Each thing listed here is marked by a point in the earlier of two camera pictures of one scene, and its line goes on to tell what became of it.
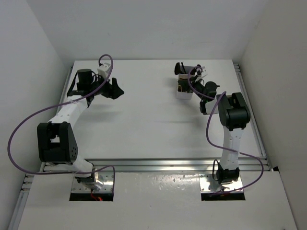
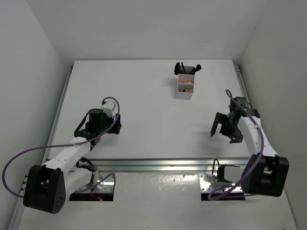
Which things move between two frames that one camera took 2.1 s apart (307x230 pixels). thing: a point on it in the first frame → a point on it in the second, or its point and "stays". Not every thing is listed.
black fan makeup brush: [177, 70] stays
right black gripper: [196, 82] → [236, 136]
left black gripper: [112, 90] → [110, 119]
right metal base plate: [208, 184] stays
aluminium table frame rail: [159, 165] stays
